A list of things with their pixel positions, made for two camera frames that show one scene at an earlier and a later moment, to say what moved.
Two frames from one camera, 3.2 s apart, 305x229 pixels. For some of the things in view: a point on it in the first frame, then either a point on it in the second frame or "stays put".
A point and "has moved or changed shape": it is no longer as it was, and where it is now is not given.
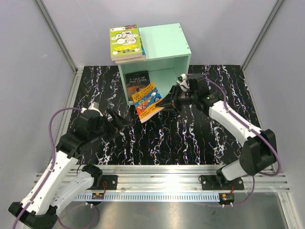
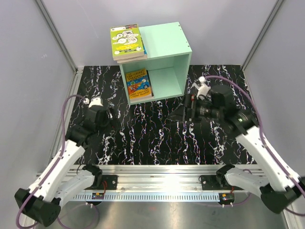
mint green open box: x=167 y=57 stays put
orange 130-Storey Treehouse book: x=146 y=100 -> x=138 y=85
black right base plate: x=218 y=182 stays put
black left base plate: x=108 y=182 stays put
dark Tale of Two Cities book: x=136 y=81 -> x=150 y=85
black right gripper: x=170 y=101 -> x=180 y=114
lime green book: x=125 y=42 stays put
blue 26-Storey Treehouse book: x=143 y=51 has moved or changed shape
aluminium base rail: x=172 y=183 stays put
